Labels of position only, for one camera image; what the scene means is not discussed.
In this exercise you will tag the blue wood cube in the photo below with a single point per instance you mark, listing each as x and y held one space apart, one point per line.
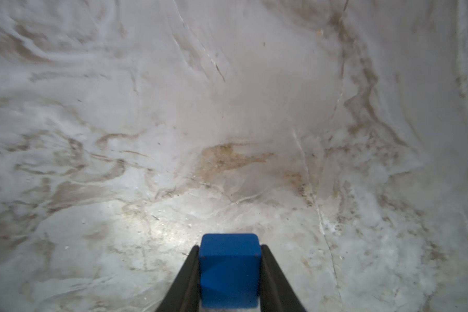
230 270

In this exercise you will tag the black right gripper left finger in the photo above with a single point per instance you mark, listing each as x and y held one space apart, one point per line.
184 293

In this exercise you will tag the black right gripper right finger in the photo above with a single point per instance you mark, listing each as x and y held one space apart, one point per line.
275 292

